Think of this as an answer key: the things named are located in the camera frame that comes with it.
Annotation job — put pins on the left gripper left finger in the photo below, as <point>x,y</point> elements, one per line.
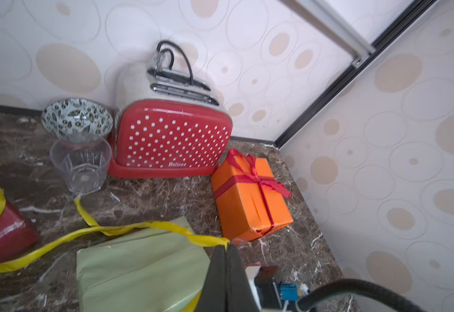
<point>213,295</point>

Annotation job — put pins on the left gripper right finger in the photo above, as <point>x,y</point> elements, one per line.
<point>239,296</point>

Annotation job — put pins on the green gift box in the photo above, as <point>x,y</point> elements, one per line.
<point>157,269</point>

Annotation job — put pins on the red gift box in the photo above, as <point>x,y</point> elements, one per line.
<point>17,234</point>

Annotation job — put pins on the yellow ribbon of green box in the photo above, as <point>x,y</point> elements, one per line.
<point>49,283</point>

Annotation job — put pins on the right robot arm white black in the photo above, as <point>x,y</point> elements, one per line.
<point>358,287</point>

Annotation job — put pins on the orange gift box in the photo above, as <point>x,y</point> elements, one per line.
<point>250,199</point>

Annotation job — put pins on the red polka dot toaster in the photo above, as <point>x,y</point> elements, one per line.
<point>168,124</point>

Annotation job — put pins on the clear plastic cup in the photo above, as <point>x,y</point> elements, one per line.
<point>82,160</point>

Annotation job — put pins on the patterned ceramic bowl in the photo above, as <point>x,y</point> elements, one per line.
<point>77,115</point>

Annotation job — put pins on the horizontal aluminium frame bar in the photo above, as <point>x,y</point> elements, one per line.
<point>324,18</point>

